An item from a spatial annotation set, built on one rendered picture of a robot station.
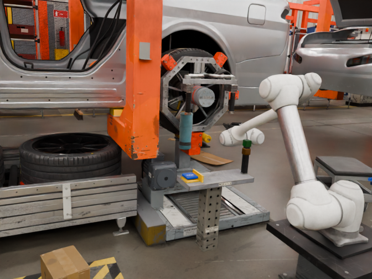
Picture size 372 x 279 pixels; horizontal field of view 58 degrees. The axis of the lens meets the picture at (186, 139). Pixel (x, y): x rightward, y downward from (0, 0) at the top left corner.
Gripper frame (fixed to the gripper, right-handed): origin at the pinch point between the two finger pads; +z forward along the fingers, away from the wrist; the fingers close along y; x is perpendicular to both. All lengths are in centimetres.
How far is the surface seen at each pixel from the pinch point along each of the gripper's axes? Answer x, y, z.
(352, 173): -84, 39, -46
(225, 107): 6.8, 11.1, 8.9
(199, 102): 31.8, -5.7, -5.1
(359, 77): -130, 178, 63
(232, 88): 24.3, 16.4, -12.8
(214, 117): 7.1, -0.5, 9.3
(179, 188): -14, -58, 12
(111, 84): 76, -37, 25
